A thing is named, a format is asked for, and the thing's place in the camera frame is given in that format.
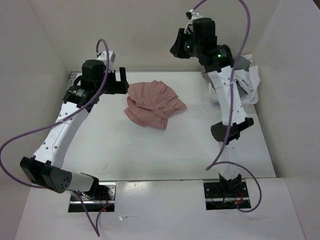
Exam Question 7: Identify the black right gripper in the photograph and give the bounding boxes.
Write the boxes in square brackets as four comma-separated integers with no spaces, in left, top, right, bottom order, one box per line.
[168,27,201,59]

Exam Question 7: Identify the pink pleated skirt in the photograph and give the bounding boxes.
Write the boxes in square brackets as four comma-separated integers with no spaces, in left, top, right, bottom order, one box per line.
[124,80,187,130]

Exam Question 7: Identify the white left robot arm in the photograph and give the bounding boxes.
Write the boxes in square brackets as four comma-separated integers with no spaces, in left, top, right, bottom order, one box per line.
[20,59,129,200]

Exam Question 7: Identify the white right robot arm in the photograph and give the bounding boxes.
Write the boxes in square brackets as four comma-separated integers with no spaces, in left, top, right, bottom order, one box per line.
[170,17,254,197]

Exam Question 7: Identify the grey crumpled skirt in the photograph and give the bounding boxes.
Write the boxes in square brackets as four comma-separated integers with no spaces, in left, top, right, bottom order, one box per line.
[234,56,252,98]

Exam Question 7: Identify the white crumpled skirt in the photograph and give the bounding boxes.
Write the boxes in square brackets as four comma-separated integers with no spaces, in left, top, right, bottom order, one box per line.
[208,53,262,106]

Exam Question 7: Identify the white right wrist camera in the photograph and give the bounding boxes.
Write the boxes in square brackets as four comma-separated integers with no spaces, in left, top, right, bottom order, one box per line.
[184,9,203,34]

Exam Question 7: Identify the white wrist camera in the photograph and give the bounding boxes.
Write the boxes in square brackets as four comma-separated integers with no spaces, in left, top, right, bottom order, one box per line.
[96,50,116,71]
[184,9,203,34]

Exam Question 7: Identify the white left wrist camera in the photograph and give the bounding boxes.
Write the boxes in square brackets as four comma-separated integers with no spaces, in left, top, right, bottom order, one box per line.
[96,50,116,71]

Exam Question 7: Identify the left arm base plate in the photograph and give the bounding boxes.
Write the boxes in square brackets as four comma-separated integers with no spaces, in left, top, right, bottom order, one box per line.
[68,181,117,213]

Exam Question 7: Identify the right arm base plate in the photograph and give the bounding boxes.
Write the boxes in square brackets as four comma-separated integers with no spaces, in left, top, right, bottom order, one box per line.
[203,181,252,211]

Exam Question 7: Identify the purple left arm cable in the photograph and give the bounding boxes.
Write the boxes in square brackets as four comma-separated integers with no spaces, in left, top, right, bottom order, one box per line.
[0,38,111,237]

